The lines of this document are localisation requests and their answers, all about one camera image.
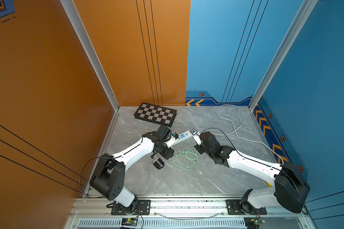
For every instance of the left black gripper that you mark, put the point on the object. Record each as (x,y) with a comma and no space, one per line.
(169,153)

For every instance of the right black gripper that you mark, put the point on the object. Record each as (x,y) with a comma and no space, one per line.
(197,147)

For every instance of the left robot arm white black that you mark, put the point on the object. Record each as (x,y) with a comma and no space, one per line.
(109,175)

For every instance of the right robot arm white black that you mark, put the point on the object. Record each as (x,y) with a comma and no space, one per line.
(288,188)

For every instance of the white blue power strip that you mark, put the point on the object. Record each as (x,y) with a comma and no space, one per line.
(183,137)

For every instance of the black white chessboard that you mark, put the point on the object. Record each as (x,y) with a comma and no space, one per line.
(156,114)

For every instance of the left green circuit board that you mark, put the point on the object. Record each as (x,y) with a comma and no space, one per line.
(129,222)

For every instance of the green circuit board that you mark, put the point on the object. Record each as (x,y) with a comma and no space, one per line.
(129,222)
(254,223)

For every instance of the right green circuit board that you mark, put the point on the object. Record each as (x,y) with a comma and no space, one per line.
(254,223)

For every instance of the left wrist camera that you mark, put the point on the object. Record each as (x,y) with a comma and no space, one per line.
(173,138)

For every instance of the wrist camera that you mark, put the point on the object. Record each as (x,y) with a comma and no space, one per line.
(196,136)
(173,138)

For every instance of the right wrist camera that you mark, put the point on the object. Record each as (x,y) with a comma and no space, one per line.
(196,136)

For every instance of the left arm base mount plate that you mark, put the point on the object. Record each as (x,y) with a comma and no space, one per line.
(142,207)

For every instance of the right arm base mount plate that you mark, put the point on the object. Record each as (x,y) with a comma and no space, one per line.
(235,207)

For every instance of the aluminium front rail frame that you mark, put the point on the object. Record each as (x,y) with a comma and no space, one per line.
(181,212)

